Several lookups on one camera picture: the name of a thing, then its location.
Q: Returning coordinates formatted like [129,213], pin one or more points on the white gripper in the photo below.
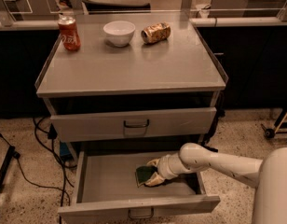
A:
[162,169]

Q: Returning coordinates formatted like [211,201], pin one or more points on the green and yellow sponge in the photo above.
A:
[143,173]

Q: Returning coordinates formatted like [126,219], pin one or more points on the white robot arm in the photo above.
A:
[267,176]

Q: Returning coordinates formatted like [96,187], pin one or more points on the closed top drawer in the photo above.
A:
[133,124]

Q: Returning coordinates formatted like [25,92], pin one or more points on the open middle drawer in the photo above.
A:
[106,188]

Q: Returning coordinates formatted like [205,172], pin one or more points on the grey metal drawer cabinet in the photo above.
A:
[178,73]

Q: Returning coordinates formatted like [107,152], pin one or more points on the gold crushed can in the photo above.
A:
[155,33]

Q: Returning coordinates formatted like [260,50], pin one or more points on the black wheeled cart base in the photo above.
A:
[280,125]

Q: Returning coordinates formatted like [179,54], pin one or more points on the white bowl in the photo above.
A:
[119,33]

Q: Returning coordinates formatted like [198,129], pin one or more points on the black stand leg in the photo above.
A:
[5,164]

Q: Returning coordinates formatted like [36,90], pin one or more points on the red soda can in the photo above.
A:
[69,33]

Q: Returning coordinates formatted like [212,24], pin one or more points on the clear acrylic barrier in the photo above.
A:
[200,11]

